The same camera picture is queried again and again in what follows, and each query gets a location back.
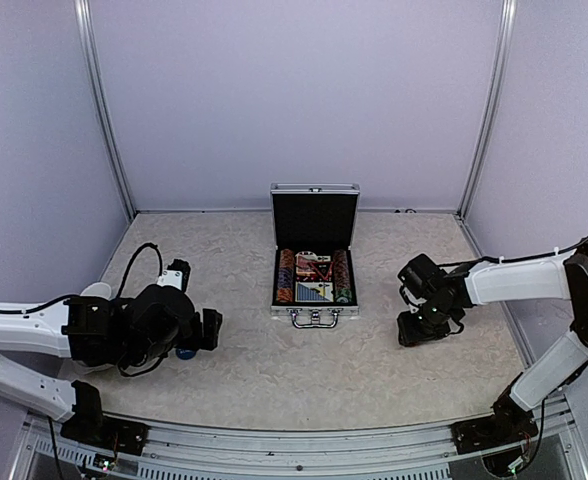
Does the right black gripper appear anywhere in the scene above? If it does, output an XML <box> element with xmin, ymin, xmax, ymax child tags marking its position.
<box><xmin>398</xmin><ymin>298</ymin><xmax>457</xmax><ymax>346</ymax></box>

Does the blue small blind button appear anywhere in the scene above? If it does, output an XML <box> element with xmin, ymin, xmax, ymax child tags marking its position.
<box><xmin>175</xmin><ymin>348</ymin><xmax>197</xmax><ymax>361</ymax></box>

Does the green poker chip stack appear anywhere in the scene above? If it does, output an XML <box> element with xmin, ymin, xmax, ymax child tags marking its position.
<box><xmin>334</xmin><ymin>288</ymin><xmax>353</xmax><ymax>304</ymax></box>

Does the red triangular dealer button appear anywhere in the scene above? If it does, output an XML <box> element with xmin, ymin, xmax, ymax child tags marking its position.
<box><xmin>301</xmin><ymin>254</ymin><xmax>333</xmax><ymax>282</ymax></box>

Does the blue playing card deck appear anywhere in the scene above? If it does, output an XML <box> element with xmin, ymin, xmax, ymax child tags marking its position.
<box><xmin>295</xmin><ymin>282</ymin><xmax>334</xmax><ymax>303</ymax></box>

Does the aluminium poker case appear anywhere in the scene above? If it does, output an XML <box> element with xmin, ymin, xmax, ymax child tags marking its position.
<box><xmin>270</xmin><ymin>183</ymin><xmax>360</xmax><ymax>330</ymax></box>

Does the red playing card deck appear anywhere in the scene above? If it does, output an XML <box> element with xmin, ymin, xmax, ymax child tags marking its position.
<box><xmin>295</xmin><ymin>251</ymin><xmax>317</xmax><ymax>277</ymax></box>

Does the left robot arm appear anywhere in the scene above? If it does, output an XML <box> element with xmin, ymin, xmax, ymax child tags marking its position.
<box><xmin>0</xmin><ymin>259</ymin><xmax>223</xmax><ymax>445</ymax></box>

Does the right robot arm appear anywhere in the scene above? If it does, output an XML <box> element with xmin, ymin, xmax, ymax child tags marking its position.
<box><xmin>397</xmin><ymin>234</ymin><xmax>588</xmax><ymax>444</ymax></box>

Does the right chip row in case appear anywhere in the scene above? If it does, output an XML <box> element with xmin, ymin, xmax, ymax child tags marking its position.
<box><xmin>333</xmin><ymin>249</ymin><xmax>351</xmax><ymax>295</ymax></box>

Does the chip row in case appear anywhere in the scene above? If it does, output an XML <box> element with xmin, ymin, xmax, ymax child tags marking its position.
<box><xmin>276</xmin><ymin>249</ymin><xmax>295</xmax><ymax>303</ymax></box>
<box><xmin>333</xmin><ymin>249</ymin><xmax>351</xmax><ymax>295</ymax></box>

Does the left chip row in case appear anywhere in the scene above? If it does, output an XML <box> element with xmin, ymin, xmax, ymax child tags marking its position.
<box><xmin>276</xmin><ymin>249</ymin><xmax>295</xmax><ymax>303</ymax></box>

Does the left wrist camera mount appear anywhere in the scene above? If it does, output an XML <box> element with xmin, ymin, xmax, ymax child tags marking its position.
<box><xmin>157</xmin><ymin>259</ymin><xmax>191</xmax><ymax>293</ymax></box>

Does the front aluminium frame rail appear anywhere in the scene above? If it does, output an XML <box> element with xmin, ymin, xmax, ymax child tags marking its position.
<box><xmin>21</xmin><ymin>399</ymin><xmax>588</xmax><ymax>480</ymax></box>

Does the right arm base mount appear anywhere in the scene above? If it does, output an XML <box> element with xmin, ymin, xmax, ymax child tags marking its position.
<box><xmin>451</xmin><ymin>389</ymin><xmax>539</xmax><ymax>455</ymax></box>

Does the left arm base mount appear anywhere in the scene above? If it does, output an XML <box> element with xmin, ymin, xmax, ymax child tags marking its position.
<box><xmin>60</xmin><ymin>380</ymin><xmax>149</xmax><ymax>456</ymax></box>

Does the left rear aluminium post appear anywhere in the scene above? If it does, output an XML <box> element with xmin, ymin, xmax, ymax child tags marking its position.
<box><xmin>74</xmin><ymin>0</ymin><xmax>137</xmax><ymax>223</ymax></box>

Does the aluminium post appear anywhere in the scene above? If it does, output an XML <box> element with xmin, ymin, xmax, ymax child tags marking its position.
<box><xmin>457</xmin><ymin>0</ymin><xmax>518</xmax><ymax>222</ymax></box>
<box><xmin>74</xmin><ymin>0</ymin><xmax>137</xmax><ymax>223</ymax></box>

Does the right rear aluminium post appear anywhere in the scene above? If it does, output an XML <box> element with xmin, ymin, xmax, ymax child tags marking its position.
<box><xmin>457</xmin><ymin>0</ymin><xmax>518</xmax><ymax>222</ymax></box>

